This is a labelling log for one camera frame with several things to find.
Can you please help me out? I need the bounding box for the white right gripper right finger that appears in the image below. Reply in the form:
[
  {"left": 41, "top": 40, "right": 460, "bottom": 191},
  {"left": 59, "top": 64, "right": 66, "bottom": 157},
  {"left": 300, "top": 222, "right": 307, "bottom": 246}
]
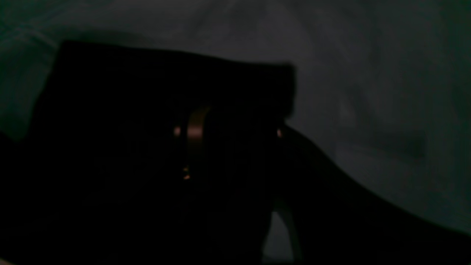
[{"left": 275, "top": 126, "right": 470, "bottom": 265}]

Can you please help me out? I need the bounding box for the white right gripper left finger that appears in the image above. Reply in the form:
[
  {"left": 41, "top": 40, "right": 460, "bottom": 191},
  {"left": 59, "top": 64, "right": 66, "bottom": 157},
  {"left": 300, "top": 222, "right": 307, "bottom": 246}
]
[{"left": 171, "top": 106, "right": 211, "bottom": 193}]

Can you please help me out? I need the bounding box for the black t-shirt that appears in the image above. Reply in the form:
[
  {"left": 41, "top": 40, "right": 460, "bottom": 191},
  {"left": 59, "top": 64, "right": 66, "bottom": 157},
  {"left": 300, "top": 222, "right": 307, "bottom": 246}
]
[{"left": 1, "top": 40, "right": 295, "bottom": 265}]

